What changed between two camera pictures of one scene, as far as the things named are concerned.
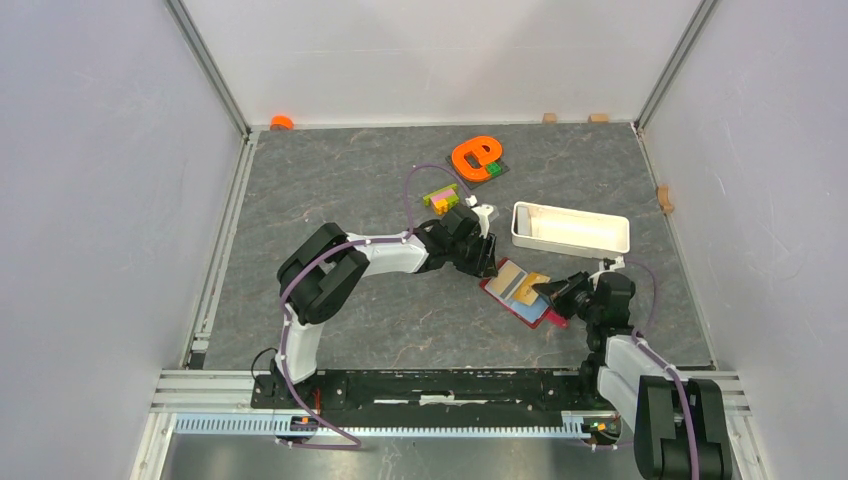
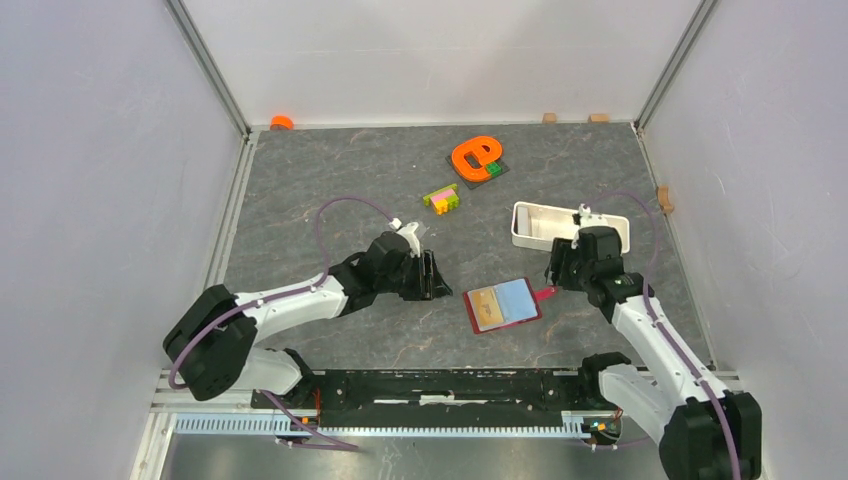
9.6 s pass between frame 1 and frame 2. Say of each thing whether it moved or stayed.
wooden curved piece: stayed
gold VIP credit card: moved
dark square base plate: stayed
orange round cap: stayed
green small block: stayed
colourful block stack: stayed
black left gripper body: moved
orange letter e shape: stayed
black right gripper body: moved
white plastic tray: stayed
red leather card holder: moved
